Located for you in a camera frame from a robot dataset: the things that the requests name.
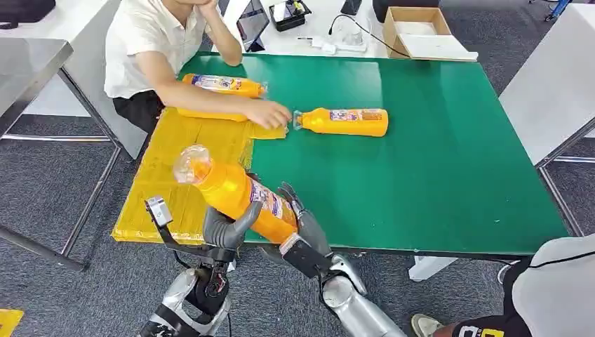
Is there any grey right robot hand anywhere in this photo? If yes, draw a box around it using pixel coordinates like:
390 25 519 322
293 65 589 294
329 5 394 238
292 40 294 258
276 181 333 258

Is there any person's left hand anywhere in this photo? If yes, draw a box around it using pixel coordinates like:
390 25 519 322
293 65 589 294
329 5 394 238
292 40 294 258
175 0 220 11

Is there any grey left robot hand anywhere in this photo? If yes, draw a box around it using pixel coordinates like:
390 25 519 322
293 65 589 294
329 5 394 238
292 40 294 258
202 201 264 252

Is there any person's right hand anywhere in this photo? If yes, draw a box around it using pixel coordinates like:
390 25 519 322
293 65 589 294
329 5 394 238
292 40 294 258
242 98 294 131

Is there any dark tablet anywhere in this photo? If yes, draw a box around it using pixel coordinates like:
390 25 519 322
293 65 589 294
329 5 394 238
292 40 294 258
235 0 271 53

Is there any person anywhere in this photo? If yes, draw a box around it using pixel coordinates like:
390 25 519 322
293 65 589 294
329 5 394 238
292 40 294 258
410 234 595 337
102 0 293 136

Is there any yellow sheet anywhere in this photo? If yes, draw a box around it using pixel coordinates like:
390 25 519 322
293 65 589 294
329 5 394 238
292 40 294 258
111 95 289 245

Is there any black tray box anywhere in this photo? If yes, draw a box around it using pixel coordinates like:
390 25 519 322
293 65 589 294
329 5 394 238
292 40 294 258
268 0 312 32

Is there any white power adapter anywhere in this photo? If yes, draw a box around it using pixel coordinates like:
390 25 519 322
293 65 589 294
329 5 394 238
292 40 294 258
310 38 337 55

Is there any clear plastic container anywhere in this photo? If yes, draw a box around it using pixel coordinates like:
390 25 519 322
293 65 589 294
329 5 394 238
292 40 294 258
332 16 373 50

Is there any white desk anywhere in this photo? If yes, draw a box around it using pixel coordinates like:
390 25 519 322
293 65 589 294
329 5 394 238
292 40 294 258
211 0 389 59

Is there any white table foot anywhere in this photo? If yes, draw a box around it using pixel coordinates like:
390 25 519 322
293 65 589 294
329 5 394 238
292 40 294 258
408 256 459 283

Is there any white table with metal legs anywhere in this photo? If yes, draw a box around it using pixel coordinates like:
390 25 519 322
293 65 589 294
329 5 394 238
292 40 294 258
0 0 148 161
498 4 595 238

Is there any green table mat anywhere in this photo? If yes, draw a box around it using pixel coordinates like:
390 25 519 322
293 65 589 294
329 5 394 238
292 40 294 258
178 51 570 256

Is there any cardboard box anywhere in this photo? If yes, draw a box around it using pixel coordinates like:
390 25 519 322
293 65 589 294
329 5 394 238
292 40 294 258
382 6 453 60

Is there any white paper sheet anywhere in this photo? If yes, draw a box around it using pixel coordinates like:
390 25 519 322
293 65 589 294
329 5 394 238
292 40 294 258
394 20 440 37

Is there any black bag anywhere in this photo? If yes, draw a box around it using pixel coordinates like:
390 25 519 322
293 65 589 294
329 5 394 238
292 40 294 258
0 0 57 29

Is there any white flat board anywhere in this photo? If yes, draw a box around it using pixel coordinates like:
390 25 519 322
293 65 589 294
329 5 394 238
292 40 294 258
399 33 479 62

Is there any steel table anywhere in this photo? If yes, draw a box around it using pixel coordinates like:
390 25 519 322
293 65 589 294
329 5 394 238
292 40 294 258
0 38 91 273

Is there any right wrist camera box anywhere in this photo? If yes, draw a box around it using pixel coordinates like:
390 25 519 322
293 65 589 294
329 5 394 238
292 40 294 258
279 232 335 280

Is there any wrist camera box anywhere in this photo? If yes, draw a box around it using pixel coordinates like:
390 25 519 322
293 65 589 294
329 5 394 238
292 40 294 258
279 232 335 280
145 195 175 229

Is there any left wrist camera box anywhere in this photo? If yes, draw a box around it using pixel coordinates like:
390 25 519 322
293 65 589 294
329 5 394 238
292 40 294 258
145 195 175 229

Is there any black cable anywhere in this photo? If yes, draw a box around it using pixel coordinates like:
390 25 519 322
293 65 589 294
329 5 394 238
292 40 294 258
328 13 411 58

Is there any white cable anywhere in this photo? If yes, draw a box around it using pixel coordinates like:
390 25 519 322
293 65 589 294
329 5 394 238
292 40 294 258
496 260 521 286

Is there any blue frame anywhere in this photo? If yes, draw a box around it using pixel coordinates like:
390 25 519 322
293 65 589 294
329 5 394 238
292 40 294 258
544 0 572 22

